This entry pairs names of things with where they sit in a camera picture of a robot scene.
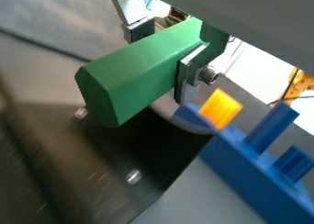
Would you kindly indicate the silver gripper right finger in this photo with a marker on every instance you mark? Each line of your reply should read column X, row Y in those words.
column 190, row 76

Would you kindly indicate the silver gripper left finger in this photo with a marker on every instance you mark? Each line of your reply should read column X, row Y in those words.
column 138, row 24

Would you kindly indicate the green hexagonal prism block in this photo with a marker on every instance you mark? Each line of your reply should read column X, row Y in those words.
column 127, row 80

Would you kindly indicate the yellow rounded peg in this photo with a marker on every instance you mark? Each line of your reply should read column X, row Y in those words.
column 220, row 109

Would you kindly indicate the tall blue cylinder peg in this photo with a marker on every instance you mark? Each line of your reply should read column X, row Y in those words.
column 270, row 127

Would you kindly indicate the blue star peg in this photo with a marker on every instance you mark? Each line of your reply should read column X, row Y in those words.
column 294, row 163

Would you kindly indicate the black curved cradle stand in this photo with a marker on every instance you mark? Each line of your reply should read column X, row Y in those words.
column 103, row 174

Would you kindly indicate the blue peg base block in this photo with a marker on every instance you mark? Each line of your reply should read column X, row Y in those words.
column 281, row 200

